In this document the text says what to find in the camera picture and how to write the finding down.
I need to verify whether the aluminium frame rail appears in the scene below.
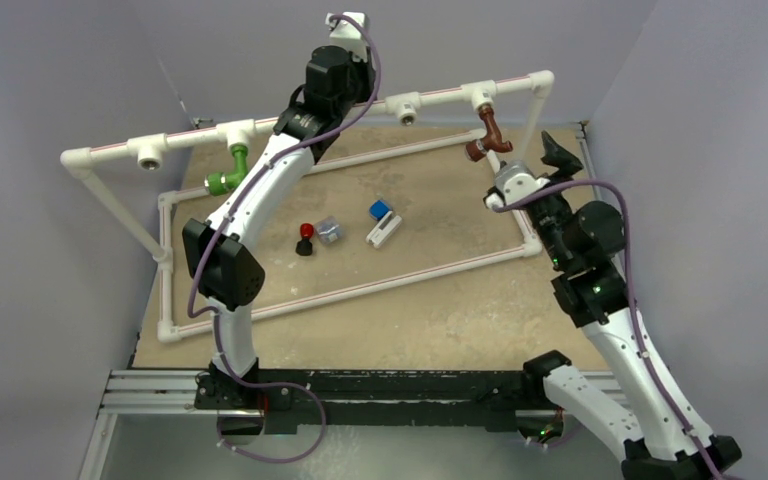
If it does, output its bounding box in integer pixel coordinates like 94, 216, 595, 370
79, 369, 253, 479

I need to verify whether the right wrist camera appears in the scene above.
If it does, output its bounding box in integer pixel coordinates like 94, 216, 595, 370
483, 161, 549, 211

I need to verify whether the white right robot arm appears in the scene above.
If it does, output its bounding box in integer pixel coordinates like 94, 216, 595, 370
521, 132, 742, 479

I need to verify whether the blue and white faucet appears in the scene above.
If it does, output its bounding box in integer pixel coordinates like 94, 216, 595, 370
366, 200, 403, 249

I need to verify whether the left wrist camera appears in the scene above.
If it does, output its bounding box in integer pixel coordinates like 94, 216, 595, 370
326, 11, 369, 62

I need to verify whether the white PVC pipe frame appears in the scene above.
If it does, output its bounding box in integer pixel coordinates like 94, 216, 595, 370
59, 70, 556, 344

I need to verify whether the brown copper faucet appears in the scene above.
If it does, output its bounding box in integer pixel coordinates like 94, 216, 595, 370
464, 104, 514, 162

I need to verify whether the clear grey faucet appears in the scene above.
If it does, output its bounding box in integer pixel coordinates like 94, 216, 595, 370
314, 216, 344, 245

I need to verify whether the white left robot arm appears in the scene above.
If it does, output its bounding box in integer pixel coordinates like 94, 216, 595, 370
182, 46, 381, 409

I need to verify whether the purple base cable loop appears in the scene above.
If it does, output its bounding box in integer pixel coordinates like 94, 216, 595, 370
215, 384, 330, 465

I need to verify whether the green faucet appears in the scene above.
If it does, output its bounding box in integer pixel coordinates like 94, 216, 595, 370
204, 143, 249, 196

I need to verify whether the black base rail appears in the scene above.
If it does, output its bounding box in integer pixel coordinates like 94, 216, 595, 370
194, 366, 568, 442

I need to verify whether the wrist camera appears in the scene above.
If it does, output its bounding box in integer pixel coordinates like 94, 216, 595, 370
483, 161, 549, 211
326, 11, 369, 62

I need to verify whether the red and black faucet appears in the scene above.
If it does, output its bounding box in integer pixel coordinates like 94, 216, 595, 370
295, 223, 315, 257

